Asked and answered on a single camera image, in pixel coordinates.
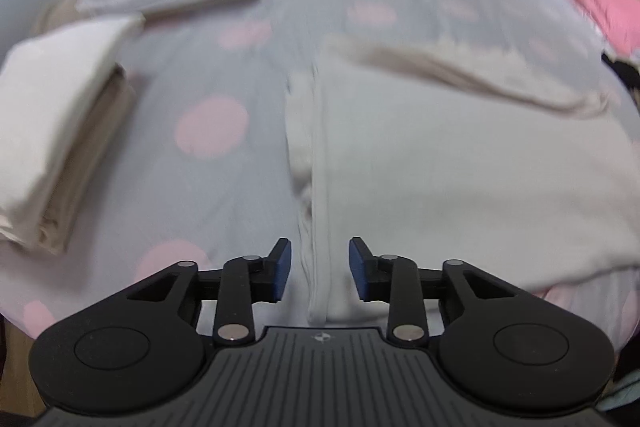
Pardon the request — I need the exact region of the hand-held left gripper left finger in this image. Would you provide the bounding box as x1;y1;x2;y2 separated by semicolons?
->
127;238;292;348

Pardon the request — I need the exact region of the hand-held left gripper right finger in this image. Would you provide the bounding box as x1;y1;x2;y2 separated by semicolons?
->
348;237;516;348

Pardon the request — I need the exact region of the white sweater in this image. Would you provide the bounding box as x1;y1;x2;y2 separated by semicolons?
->
282;34;640;329

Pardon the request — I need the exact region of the bed with polka dot sheet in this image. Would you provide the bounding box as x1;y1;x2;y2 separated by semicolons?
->
0;0;640;358

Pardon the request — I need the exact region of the tan folded cloth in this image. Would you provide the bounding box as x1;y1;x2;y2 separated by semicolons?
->
39;62;137;256

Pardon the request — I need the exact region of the large cream folded cloth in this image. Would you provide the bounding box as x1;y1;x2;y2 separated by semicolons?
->
0;17;147;244

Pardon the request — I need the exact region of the person's teal clothing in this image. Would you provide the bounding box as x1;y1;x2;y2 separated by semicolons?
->
596;369;640;414

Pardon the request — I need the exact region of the large black garment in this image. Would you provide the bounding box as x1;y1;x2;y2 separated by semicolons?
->
601;49;640;108

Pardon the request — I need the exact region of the beige folded garment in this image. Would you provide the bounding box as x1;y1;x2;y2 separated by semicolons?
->
34;0;266;35

